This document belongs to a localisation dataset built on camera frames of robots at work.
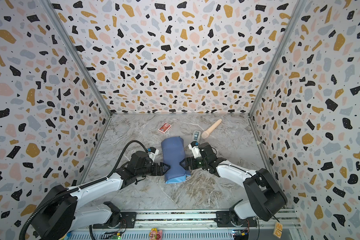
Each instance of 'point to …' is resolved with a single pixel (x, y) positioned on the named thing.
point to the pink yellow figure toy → (155, 234)
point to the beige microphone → (205, 134)
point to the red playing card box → (164, 127)
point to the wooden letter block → (278, 229)
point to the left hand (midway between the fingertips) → (166, 165)
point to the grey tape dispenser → (196, 135)
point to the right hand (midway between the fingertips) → (183, 159)
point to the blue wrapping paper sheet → (173, 153)
